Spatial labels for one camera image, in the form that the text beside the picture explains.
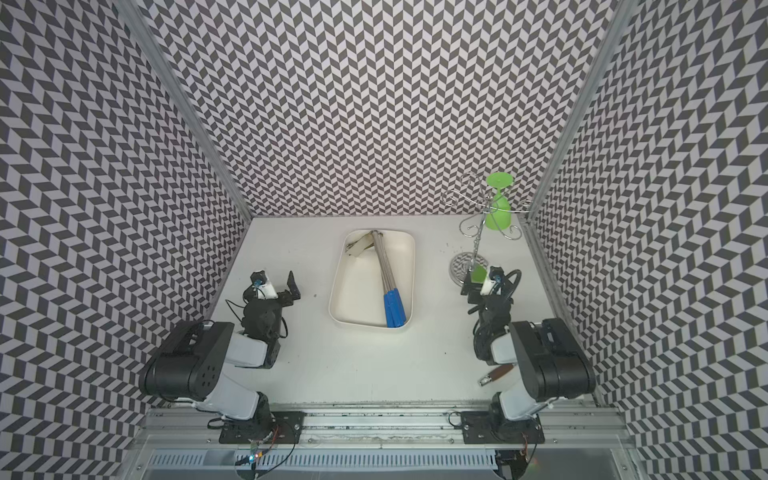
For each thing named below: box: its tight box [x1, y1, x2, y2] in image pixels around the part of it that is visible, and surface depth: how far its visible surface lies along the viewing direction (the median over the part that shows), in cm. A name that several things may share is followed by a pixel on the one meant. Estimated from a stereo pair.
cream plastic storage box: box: [329, 229, 416, 329], surface depth 104 cm
